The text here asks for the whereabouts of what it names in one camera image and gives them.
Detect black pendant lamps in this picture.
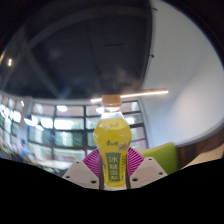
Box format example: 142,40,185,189
23,113,46,132

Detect long curved ceiling light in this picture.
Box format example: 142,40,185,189
89,89,170,104

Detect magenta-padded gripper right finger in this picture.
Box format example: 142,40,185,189
125,147,168,189

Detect person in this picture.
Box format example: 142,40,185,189
18,138,33,162

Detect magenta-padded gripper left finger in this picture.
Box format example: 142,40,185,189
62,148,103,190

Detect green upholstered bench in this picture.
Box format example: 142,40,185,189
139,142,179,176

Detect wooden dining table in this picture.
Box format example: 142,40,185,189
36,159,73,171

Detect yellow drink bottle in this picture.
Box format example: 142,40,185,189
92,94,133,191

